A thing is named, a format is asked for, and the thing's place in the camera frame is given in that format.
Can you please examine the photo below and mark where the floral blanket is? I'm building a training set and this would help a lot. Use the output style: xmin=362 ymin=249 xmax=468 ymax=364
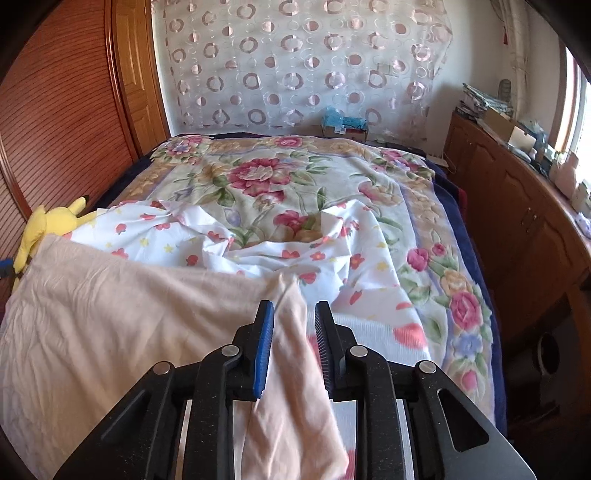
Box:
xmin=122 ymin=135 xmax=497 ymax=425

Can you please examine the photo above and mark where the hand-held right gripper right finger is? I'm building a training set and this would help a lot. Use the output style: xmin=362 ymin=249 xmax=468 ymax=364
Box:
xmin=314 ymin=300 xmax=548 ymax=480

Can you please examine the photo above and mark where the small printed cardboard box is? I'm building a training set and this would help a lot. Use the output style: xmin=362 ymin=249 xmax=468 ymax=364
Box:
xmin=322 ymin=122 xmax=369 ymax=144

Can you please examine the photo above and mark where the pink kettle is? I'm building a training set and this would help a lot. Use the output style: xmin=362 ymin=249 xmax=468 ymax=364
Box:
xmin=549 ymin=154 xmax=580 ymax=195

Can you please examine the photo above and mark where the blue plastic bag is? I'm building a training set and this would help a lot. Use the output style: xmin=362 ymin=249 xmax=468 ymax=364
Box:
xmin=321 ymin=106 xmax=368 ymax=132

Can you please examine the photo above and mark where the beige printed t-shirt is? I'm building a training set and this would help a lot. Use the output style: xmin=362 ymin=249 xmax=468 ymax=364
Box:
xmin=0 ymin=235 xmax=356 ymax=480

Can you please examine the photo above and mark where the stack of folded cloths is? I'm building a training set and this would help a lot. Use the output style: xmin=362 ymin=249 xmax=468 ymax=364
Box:
xmin=462 ymin=83 xmax=513 ymax=116

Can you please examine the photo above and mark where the wooden framed window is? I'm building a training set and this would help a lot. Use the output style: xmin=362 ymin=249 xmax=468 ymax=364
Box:
xmin=554 ymin=41 xmax=591 ymax=162

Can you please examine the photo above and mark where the wooden slatted wardrobe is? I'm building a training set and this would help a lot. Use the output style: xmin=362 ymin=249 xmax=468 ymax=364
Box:
xmin=0 ymin=0 xmax=171 ymax=296

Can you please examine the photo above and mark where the pale patterned window curtain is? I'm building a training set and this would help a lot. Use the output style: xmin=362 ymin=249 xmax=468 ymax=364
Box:
xmin=496 ymin=0 xmax=555 ymax=134

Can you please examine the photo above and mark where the low wooden cabinet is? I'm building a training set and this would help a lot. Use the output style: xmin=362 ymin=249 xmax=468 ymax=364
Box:
xmin=443 ymin=111 xmax=591 ymax=352

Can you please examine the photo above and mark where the black waste bin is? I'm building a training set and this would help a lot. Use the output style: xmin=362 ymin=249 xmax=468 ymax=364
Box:
xmin=536 ymin=331 xmax=561 ymax=376

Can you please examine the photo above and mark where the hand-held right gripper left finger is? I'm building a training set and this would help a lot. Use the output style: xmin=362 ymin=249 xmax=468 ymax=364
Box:
xmin=53 ymin=300 xmax=275 ymax=480

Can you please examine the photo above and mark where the white strawberry print sheet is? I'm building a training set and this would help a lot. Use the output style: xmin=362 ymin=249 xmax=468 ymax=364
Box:
xmin=69 ymin=198 xmax=432 ymax=365

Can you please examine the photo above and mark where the sheer circle pattern curtain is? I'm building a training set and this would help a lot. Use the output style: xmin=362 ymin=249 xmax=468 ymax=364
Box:
xmin=150 ymin=0 xmax=455 ymax=141

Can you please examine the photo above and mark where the yellow plush toy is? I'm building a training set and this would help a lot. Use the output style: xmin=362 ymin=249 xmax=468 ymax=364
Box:
xmin=13 ymin=196 xmax=98 ymax=273

